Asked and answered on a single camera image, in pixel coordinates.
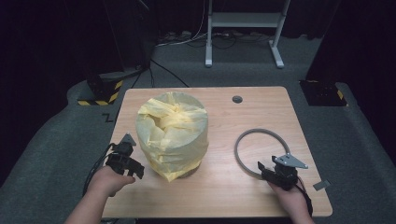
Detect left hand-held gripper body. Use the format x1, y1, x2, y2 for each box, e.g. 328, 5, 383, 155
105, 133, 137, 175

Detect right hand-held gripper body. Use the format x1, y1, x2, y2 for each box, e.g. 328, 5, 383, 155
271, 153, 309, 191

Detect grey plastic bin ring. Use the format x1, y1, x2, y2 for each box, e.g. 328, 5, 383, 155
233, 128, 292, 181

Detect yellow plastic trash bag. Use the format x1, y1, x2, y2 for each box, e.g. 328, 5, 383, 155
134, 91, 210, 183

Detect person's left hand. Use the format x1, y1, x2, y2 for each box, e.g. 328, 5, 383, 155
88, 165, 136, 198

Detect person's right hand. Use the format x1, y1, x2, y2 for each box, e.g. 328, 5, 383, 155
268, 182, 315, 224

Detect grey tape piece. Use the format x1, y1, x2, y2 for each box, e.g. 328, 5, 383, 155
312, 179, 332, 191

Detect black yellow striped base block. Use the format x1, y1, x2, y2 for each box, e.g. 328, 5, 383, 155
77, 77, 125, 106

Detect dark power strip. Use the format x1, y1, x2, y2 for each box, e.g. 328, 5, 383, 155
157, 30, 195, 44

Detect left hand-held gripper black cable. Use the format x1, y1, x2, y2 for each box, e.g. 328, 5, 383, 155
82, 143, 115, 197

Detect hand-held gripper black cable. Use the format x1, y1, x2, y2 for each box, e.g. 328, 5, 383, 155
295, 176, 314, 217
82, 143, 115, 197

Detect right hand-held gripper black cable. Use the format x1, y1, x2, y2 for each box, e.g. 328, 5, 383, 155
295, 176, 314, 217

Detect black floor cable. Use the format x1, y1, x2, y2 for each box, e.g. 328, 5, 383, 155
149, 59, 190, 89

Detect black looped floor cables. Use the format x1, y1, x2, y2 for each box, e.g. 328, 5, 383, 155
211, 31, 272, 50

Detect white floor cable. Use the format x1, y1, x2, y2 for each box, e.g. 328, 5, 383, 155
155, 32, 208, 48

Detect white metal stand frame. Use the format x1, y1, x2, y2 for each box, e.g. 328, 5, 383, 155
204, 0, 292, 69

